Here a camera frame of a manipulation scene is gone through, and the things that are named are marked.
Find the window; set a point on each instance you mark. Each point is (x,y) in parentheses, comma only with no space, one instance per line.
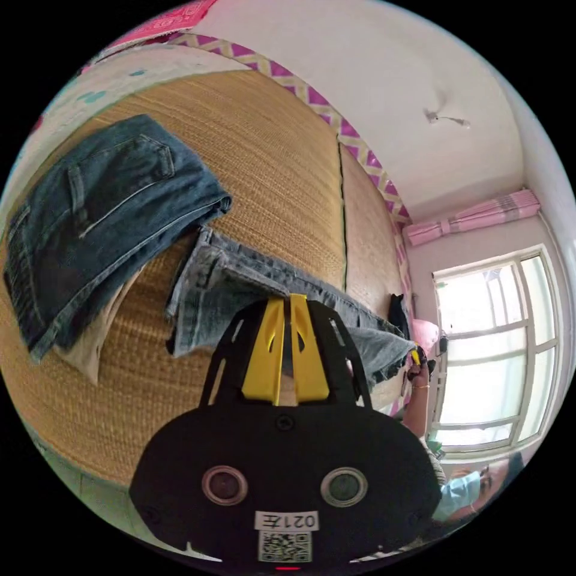
(490,360)

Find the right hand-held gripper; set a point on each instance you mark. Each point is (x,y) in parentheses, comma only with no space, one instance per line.
(429,365)

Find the person's right hand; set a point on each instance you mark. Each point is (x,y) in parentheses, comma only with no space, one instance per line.
(416,375)

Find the bed with woven mat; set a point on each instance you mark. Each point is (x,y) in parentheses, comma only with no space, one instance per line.
(270,180)

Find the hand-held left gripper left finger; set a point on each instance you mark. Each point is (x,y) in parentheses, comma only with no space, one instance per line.
(263,360)

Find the black garment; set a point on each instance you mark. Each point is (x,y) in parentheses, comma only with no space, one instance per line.
(398,315)

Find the person's right forearm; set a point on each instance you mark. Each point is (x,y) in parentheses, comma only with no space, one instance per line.
(418,409)

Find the pile of clothes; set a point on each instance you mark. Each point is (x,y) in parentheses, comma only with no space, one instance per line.
(112,202)

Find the pink patterned cloth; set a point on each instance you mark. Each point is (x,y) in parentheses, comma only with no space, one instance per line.
(166,20)

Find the pink curtain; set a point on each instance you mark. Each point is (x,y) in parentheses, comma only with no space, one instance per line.
(477,216)

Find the white gray jeans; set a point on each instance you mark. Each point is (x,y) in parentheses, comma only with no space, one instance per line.
(216,288)

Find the person's body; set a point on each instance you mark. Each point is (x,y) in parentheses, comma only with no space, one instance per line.
(468,490)

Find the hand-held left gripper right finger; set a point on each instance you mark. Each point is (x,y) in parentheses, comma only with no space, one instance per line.
(308,364)

